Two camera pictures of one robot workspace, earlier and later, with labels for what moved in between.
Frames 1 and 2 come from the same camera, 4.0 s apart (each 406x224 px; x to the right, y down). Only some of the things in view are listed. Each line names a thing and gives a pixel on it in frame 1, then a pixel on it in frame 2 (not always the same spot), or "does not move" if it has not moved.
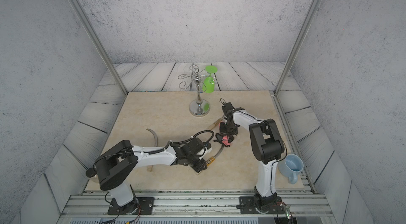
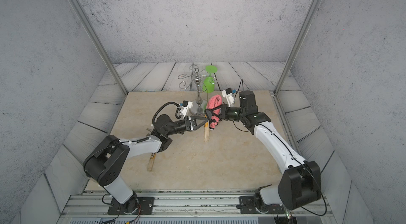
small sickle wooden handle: [149, 168] -> [151, 160]
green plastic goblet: [209, 82] does not move
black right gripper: [221, 125] -> [223, 113]
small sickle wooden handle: [210, 161] -> [206, 134]
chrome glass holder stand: [197, 108] does not move
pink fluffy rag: [225, 140] -> [214, 101]
